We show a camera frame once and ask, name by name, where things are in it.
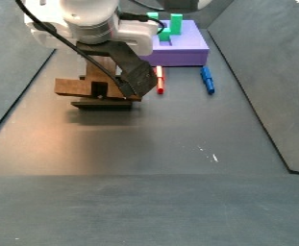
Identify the purple base block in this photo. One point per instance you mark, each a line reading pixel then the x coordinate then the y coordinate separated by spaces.
pixel 184 50

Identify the blue peg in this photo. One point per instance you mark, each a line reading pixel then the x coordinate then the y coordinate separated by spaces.
pixel 208 79

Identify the red peg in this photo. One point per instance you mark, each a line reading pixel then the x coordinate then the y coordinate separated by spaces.
pixel 160 79

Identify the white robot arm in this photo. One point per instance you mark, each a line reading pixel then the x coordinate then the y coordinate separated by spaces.
pixel 94 21

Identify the green U-shaped block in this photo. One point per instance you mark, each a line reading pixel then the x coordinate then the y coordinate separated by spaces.
pixel 168 28

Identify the black angle bracket fixture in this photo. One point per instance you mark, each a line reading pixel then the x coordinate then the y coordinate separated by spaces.
pixel 105 103

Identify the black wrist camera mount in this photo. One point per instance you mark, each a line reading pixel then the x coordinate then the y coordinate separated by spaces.
pixel 137 79

